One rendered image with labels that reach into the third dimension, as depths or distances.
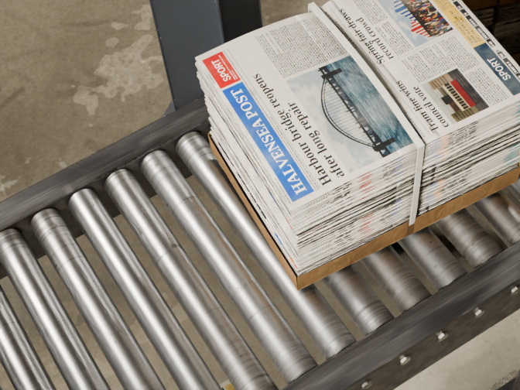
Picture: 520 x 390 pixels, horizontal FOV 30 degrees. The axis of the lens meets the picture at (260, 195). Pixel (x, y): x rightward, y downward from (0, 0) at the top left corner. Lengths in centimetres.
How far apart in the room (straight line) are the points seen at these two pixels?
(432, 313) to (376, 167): 26
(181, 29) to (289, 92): 100
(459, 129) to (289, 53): 26
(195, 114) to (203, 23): 66
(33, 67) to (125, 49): 26
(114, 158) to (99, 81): 119
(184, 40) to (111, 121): 44
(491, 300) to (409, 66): 35
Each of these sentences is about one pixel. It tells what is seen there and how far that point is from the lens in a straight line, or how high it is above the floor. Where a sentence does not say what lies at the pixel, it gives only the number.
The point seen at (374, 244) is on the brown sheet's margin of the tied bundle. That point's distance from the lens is 139.
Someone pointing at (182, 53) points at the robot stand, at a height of 30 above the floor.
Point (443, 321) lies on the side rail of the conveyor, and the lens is 138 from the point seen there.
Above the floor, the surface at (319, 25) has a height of 103.
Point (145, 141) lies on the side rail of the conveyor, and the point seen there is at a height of 80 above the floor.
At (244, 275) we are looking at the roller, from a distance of 142.
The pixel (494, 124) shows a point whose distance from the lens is 132.
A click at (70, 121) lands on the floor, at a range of 267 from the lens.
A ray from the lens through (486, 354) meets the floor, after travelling 225.
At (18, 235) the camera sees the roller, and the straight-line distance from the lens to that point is 153.
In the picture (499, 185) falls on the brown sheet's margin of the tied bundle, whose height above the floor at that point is 82.
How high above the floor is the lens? 204
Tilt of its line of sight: 57 degrees down
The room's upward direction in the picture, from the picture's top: 7 degrees counter-clockwise
